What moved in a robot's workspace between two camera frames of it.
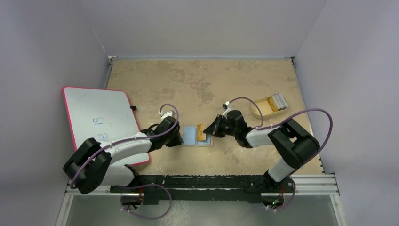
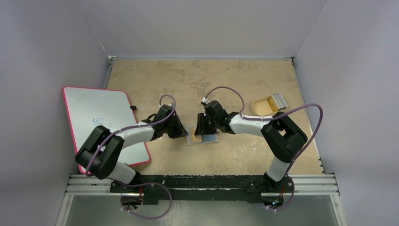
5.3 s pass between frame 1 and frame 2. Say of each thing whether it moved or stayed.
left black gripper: moved
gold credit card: moved
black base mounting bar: stayed
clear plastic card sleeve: moved
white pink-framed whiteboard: stayed
